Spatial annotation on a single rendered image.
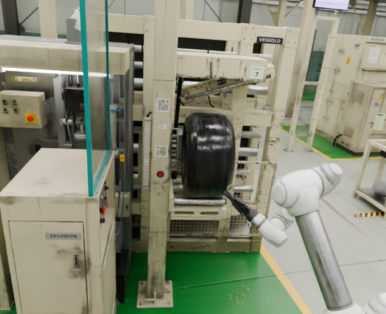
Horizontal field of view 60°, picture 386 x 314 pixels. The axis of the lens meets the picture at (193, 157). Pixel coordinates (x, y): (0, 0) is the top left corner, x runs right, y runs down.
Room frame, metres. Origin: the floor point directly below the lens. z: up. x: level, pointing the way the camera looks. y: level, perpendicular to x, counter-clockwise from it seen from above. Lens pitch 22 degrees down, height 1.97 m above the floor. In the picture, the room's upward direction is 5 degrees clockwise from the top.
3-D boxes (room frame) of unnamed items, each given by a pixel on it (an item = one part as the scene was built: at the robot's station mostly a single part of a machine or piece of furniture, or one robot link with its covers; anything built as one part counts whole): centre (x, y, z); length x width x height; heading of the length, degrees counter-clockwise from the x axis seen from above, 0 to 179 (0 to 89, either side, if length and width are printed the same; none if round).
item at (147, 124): (1.95, 0.29, 1.19); 0.05 x 0.04 x 0.48; 7
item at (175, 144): (2.40, 0.22, 1.05); 0.20 x 0.15 x 0.30; 97
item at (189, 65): (2.36, -0.13, 1.71); 0.61 x 0.25 x 0.15; 97
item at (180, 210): (1.91, -0.06, 0.84); 0.36 x 0.09 x 0.06; 97
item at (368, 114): (5.93, -3.19, 0.62); 0.91 x 0.58 x 1.25; 107
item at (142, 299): (2.00, 0.21, 0.02); 0.27 x 0.27 x 0.04; 7
